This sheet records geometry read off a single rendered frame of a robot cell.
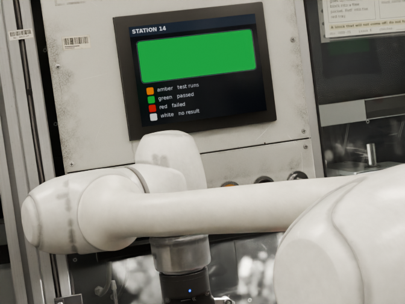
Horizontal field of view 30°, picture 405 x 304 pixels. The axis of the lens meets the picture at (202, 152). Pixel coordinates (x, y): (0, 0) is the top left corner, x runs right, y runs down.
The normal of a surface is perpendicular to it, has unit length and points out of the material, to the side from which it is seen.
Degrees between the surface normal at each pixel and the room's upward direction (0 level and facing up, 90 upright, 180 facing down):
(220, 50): 90
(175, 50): 90
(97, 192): 57
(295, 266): 85
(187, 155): 76
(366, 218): 39
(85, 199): 71
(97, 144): 90
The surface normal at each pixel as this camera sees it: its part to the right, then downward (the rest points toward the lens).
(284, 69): 0.21, 0.04
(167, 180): 0.41, -0.21
